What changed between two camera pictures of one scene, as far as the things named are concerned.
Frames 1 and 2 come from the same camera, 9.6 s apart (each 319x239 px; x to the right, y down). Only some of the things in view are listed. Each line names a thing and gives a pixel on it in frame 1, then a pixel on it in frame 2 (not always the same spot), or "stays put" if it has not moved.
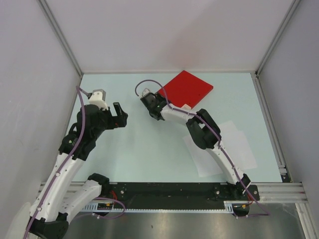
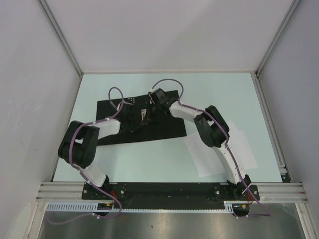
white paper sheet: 205,163 stays put
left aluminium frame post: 60,34 stays put
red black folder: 185,88 to 167,125
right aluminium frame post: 293,8 stays put
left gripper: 115,121 to 136,125
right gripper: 160,98 stays put
